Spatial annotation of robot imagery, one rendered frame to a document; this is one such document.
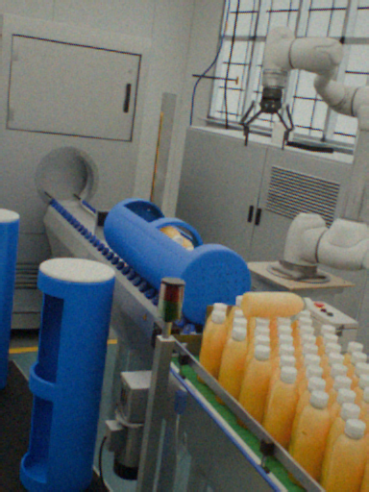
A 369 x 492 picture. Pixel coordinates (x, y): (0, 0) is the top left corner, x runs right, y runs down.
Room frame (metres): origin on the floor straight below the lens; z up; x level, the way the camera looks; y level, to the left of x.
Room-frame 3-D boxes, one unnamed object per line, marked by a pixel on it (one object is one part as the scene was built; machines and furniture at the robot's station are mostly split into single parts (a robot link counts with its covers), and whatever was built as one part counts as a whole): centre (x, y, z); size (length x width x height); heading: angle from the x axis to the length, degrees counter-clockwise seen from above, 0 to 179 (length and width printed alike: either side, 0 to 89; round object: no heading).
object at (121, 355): (3.14, 0.25, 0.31); 0.06 x 0.06 x 0.63; 25
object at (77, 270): (2.41, 0.39, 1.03); 0.28 x 0.28 x 0.01
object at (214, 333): (1.88, -0.12, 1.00); 0.07 x 0.07 x 0.20
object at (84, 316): (2.41, 0.39, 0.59); 0.28 x 0.28 x 0.88
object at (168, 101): (3.65, 0.20, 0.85); 0.06 x 0.06 x 1.70; 25
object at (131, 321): (3.11, 0.31, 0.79); 2.17 x 0.29 x 0.34; 25
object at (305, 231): (2.90, -0.52, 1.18); 0.18 x 0.16 x 0.22; 52
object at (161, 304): (1.66, 0.02, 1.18); 0.06 x 0.06 x 0.05
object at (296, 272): (2.93, -0.50, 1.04); 0.22 x 0.18 x 0.06; 33
